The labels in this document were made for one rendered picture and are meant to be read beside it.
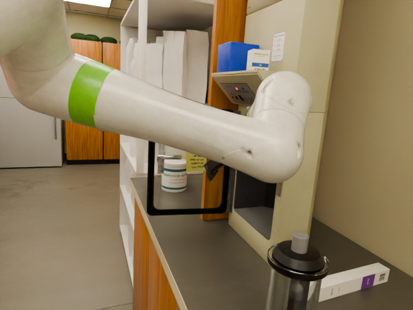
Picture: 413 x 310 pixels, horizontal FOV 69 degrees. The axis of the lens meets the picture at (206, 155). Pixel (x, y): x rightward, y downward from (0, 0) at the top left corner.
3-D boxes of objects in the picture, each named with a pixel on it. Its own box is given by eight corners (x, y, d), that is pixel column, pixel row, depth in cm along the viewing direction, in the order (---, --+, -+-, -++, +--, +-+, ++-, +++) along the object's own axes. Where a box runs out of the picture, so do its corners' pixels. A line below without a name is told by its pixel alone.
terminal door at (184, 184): (226, 213, 118) (235, 109, 109) (146, 216, 110) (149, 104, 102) (225, 212, 118) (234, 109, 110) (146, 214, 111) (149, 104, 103)
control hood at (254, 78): (238, 103, 111) (240, 75, 109) (292, 111, 81) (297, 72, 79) (208, 102, 107) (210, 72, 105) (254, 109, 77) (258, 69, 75)
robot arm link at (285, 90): (326, 72, 59) (275, 50, 58) (320, 122, 53) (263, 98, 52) (291, 112, 71) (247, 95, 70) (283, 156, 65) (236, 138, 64)
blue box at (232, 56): (242, 75, 106) (244, 48, 104) (257, 74, 97) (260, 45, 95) (216, 72, 102) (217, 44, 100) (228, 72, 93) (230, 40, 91)
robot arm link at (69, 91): (-27, 59, 46) (22, 17, 53) (5, 114, 56) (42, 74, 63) (87, 96, 46) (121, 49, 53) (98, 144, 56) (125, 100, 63)
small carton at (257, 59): (262, 73, 90) (264, 52, 89) (268, 72, 85) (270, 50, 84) (246, 72, 89) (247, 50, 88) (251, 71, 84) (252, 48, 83)
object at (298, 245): (301, 251, 61) (305, 221, 60) (334, 278, 53) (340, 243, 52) (261, 258, 58) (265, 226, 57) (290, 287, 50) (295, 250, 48)
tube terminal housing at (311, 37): (281, 218, 129) (305, 26, 114) (337, 258, 100) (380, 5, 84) (227, 223, 120) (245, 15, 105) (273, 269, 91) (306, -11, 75)
